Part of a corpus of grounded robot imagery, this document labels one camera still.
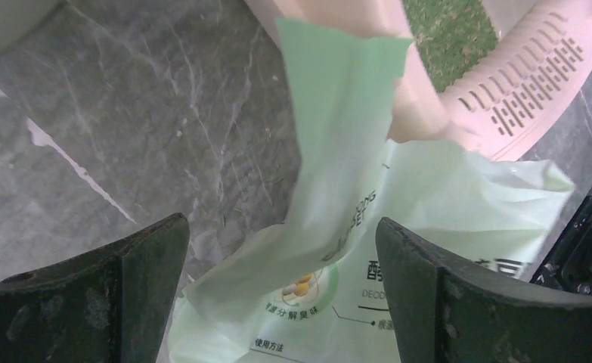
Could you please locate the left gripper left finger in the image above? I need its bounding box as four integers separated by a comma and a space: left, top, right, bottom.
0, 213, 190, 362

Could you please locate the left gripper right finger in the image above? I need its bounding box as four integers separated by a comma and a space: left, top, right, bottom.
375, 218, 592, 362

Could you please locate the green litter bag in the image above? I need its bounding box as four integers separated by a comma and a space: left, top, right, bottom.
168, 19, 575, 362

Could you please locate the beige litter box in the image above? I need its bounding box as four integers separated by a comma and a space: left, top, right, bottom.
243, 0, 592, 163

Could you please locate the black mounting rail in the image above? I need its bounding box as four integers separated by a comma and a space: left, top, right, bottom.
530, 188, 592, 296

